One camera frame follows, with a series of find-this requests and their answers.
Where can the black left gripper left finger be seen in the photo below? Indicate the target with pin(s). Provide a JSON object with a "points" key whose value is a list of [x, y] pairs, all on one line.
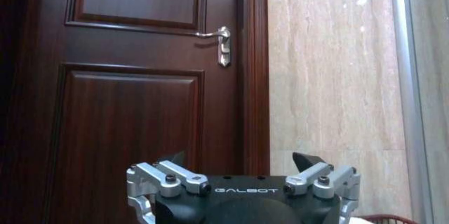
{"points": [[157, 175]]}

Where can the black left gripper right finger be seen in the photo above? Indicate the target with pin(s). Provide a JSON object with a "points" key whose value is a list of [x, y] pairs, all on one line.
{"points": [[326, 175]]}

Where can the white towel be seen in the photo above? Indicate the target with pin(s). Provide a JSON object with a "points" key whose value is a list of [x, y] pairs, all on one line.
{"points": [[358, 221]]}

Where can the dark brown wooden door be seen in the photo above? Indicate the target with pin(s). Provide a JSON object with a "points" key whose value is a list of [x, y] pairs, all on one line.
{"points": [[133, 76]]}

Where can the silver metal glass frame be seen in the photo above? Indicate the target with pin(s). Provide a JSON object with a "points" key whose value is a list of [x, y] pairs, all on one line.
{"points": [[407, 90]]}

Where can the dark brown door frame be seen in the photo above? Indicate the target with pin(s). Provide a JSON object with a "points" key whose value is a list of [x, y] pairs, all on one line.
{"points": [[255, 71]]}

